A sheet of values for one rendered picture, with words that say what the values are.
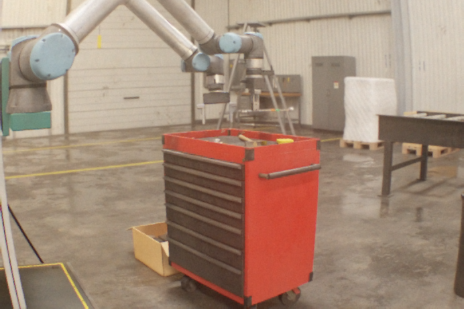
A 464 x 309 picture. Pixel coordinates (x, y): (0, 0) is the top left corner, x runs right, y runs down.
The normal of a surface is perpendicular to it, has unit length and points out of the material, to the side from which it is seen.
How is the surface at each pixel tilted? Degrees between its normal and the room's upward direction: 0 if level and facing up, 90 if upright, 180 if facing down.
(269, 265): 90
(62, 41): 93
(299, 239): 90
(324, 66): 90
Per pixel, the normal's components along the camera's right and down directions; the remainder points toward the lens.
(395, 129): -0.77, 0.07
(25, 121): 0.51, 0.09
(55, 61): 0.67, 0.13
